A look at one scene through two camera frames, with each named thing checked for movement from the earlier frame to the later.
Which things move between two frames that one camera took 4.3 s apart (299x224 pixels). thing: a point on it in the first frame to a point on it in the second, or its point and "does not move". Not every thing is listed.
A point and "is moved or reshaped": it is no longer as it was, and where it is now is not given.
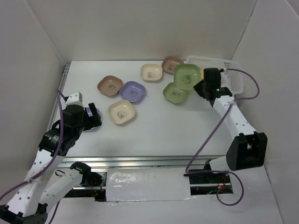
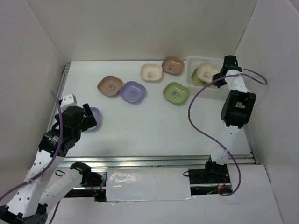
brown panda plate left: [110, 85] does not move
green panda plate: [186, 76] is moved or reshaped
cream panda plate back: [151, 72] does not move
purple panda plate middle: [132, 91] does not move
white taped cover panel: [147, 184] does not move
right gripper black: [197, 87] to [218, 83]
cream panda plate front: [121, 111] is moved or reshaped
